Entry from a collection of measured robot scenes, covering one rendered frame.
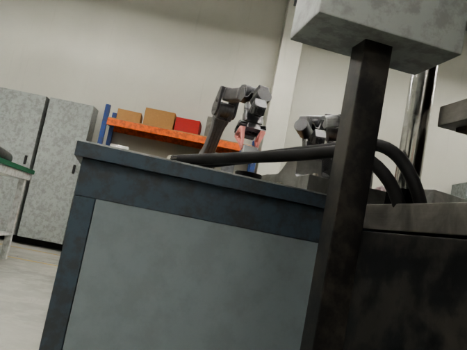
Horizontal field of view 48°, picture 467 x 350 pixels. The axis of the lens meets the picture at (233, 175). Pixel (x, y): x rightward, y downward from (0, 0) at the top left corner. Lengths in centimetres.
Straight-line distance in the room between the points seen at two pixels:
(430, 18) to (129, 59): 687
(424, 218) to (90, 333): 78
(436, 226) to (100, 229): 74
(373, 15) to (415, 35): 9
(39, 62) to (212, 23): 254
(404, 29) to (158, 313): 83
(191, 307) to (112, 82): 655
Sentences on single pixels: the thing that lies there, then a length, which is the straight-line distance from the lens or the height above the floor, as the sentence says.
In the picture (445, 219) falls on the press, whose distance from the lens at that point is 103.
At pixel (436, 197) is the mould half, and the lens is 175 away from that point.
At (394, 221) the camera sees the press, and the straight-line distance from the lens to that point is 118.
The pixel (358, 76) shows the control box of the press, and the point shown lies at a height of 99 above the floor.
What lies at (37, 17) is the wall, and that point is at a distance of 826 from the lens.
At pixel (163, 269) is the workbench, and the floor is 54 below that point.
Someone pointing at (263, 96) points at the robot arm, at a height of 115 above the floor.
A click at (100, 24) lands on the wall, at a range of 802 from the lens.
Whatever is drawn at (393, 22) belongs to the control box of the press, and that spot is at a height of 109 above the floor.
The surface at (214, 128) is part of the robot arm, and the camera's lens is 218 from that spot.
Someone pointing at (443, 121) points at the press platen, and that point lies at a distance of 130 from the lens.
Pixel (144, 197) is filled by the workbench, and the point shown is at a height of 70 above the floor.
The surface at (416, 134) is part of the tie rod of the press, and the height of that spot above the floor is 96.
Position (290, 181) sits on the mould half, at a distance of 162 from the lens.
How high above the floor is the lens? 65
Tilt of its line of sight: 6 degrees up
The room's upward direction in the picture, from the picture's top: 11 degrees clockwise
